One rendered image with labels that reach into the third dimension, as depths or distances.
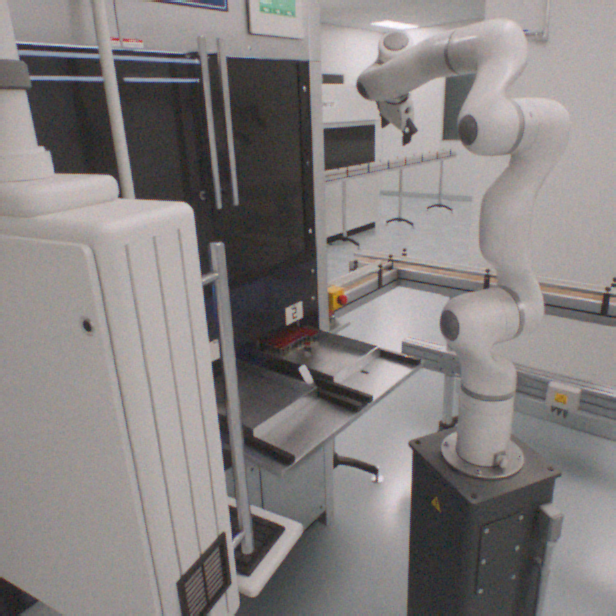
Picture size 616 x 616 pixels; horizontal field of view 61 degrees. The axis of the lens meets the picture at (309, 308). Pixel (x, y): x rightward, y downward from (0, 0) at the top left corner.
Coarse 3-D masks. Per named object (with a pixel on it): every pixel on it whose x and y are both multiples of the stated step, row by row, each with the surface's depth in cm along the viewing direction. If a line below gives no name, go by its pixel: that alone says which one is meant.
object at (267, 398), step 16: (240, 368) 170; (256, 368) 165; (240, 384) 161; (256, 384) 160; (272, 384) 160; (288, 384) 158; (304, 384) 153; (224, 400) 152; (240, 400) 152; (256, 400) 151; (272, 400) 151; (288, 400) 151; (304, 400) 147; (224, 416) 138; (256, 416) 143; (272, 416) 137; (288, 416) 142; (256, 432) 133
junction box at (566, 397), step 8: (552, 384) 220; (560, 384) 219; (552, 392) 219; (560, 392) 217; (568, 392) 214; (576, 392) 213; (552, 400) 220; (560, 400) 218; (568, 400) 215; (576, 400) 213; (568, 408) 216; (576, 408) 215
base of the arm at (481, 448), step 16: (464, 400) 120; (480, 400) 116; (512, 400) 117; (464, 416) 121; (480, 416) 117; (496, 416) 116; (512, 416) 120; (464, 432) 122; (480, 432) 119; (496, 432) 118; (448, 448) 129; (464, 448) 123; (480, 448) 120; (496, 448) 120; (512, 448) 128; (448, 464) 124; (464, 464) 123; (480, 464) 121; (496, 464) 121; (512, 464) 122; (496, 480) 118
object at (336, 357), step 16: (320, 336) 191; (336, 336) 186; (256, 352) 176; (320, 352) 180; (336, 352) 179; (352, 352) 179; (368, 352) 178; (320, 368) 169; (336, 368) 168; (352, 368) 164
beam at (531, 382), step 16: (416, 352) 262; (432, 352) 258; (448, 352) 251; (432, 368) 259; (448, 368) 253; (528, 368) 233; (528, 384) 230; (544, 384) 225; (576, 384) 219; (592, 384) 218; (544, 400) 227; (592, 400) 214; (608, 400) 210; (592, 416) 216; (608, 416) 213
